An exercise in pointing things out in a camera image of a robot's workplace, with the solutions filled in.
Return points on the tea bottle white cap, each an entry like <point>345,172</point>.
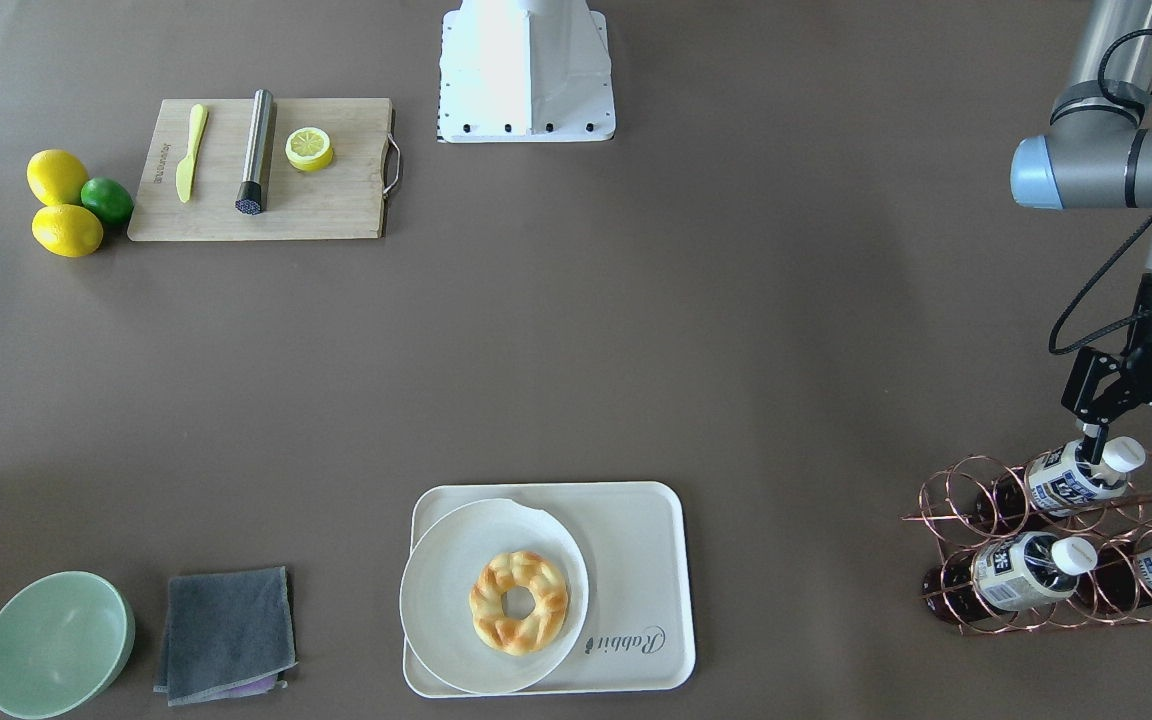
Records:
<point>1055,486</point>

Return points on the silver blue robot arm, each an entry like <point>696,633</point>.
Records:
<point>1097,153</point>

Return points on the tea bottle lower middle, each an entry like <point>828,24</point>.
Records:
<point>1026,571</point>

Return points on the cream plastic tray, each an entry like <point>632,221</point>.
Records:
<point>637,634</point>

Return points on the cream round plate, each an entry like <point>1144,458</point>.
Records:
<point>433,597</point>

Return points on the wooden cutting board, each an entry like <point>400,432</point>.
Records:
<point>344,201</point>

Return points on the half lemon slice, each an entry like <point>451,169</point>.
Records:
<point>309,149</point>

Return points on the steel muddler black tip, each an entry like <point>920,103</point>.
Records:
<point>250,198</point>

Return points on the grey folded cloth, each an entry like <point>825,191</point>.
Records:
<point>226,635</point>

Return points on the yellow plastic knife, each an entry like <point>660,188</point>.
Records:
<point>185,171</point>

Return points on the green lime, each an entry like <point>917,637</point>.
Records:
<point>109,200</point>

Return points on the yellow lemon front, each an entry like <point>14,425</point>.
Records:
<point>68,230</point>

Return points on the yellow lemon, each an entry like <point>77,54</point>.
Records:
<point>56,177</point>
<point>68,230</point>

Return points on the green ceramic bowl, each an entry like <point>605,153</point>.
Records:
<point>63,640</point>

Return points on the yellow lemon rear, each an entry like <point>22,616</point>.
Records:
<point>56,177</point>

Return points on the copper wire bottle rack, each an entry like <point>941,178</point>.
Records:
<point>947,499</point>

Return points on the braided ring bread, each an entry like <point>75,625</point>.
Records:
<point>519,603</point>

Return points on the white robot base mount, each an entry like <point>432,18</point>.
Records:
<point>525,72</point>

